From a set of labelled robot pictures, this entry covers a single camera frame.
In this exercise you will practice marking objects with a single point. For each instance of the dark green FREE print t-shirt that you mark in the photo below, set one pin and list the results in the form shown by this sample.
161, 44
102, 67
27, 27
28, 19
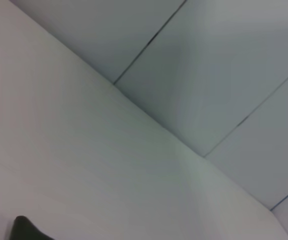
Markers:
24, 230

